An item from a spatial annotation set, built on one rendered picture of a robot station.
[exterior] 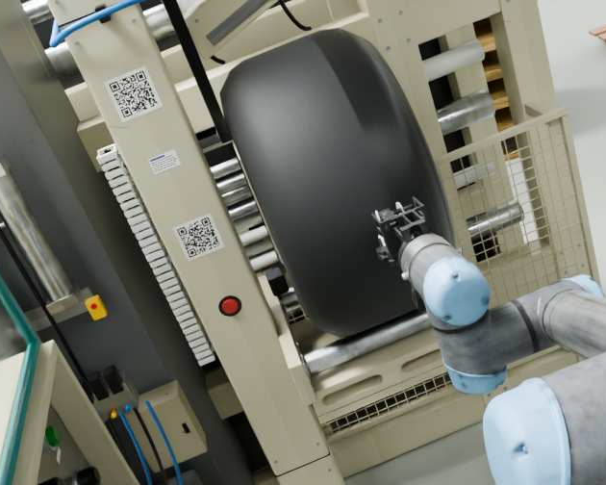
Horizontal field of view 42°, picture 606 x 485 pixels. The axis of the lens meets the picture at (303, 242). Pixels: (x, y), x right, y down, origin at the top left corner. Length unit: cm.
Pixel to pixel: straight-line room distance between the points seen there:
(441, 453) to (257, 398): 106
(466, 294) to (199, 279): 67
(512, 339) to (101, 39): 81
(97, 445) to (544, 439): 86
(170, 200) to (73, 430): 43
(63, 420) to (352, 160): 62
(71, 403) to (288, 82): 63
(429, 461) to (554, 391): 194
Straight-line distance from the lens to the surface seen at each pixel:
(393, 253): 116
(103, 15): 133
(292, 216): 128
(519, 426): 64
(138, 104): 139
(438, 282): 96
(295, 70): 138
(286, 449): 175
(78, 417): 131
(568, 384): 66
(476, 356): 103
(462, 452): 258
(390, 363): 156
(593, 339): 88
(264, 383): 164
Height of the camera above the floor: 179
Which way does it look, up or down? 26 degrees down
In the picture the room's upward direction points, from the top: 21 degrees counter-clockwise
